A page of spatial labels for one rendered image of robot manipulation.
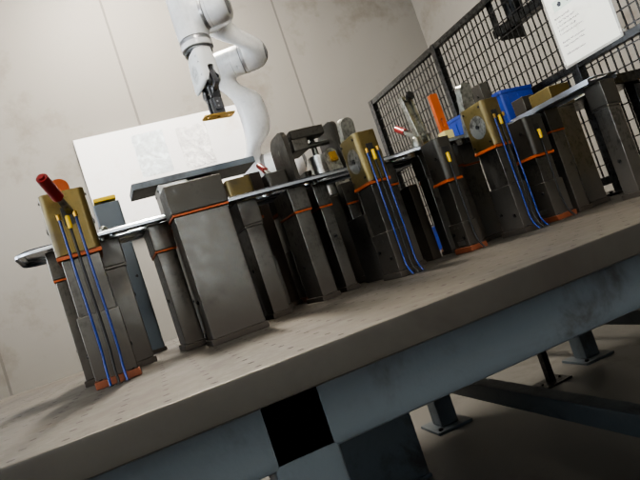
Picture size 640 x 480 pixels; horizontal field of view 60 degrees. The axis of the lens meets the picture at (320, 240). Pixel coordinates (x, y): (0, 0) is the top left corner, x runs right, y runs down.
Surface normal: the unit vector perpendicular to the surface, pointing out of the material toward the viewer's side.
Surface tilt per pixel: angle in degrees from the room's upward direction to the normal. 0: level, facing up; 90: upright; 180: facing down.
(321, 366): 90
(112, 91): 90
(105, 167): 90
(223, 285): 90
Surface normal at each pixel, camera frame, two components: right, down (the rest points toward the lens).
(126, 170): 0.29, -0.15
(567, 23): -0.88, 0.28
